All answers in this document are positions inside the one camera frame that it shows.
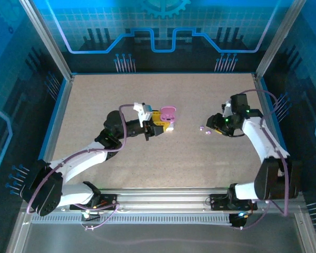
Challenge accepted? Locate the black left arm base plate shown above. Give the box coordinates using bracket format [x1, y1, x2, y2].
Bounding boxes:
[70, 194, 119, 211]

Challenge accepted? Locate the aluminium frame post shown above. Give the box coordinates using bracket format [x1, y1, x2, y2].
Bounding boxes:
[254, 0, 308, 80]
[18, 0, 74, 80]

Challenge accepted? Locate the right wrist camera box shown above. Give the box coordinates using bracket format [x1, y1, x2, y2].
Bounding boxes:
[221, 99, 233, 118]

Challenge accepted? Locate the purple earbud charging case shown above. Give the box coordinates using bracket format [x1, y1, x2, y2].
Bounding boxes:
[160, 106, 177, 123]

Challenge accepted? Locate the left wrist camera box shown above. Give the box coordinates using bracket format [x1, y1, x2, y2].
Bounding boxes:
[133, 102, 155, 127]

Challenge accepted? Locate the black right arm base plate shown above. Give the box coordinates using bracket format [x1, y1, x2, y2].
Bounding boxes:
[210, 193, 258, 211]

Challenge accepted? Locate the aluminium front rail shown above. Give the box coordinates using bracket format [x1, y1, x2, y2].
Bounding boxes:
[23, 187, 308, 215]

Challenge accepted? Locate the aluminium side rail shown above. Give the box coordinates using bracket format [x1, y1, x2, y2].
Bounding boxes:
[252, 73, 294, 192]
[33, 74, 75, 192]

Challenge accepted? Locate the grey metal front shelf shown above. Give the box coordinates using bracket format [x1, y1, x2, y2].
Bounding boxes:
[5, 210, 316, 253]

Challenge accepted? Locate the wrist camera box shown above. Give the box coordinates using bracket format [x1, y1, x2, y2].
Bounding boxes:
[133, 102, 155, 127]
[221, 99, 233, 118]

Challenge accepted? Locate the slotted grey cable duct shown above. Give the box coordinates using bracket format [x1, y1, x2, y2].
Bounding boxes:
[31, 212, 234, 225]

